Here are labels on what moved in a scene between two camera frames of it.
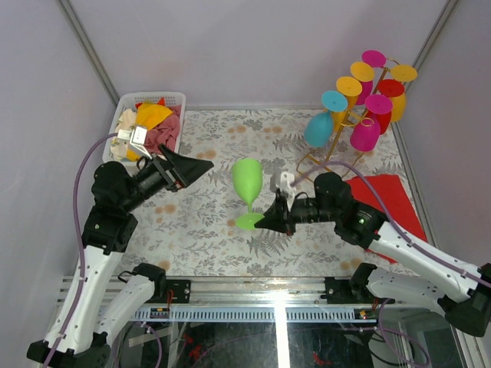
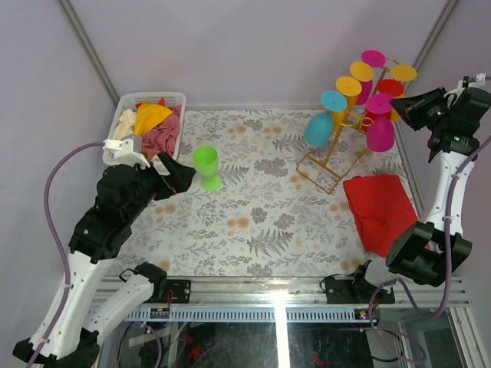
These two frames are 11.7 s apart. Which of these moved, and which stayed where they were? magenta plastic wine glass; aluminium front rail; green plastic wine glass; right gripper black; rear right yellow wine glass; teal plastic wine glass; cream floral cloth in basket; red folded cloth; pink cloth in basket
Moved: green plastic wine glass; magenta plastic wine glass; right gripper black
Stayed: aluminium front rail; teal plastic wine glass; red folded cloth; pink cloth in basket; rear right yellow wine glass; cream floral cloth in basket
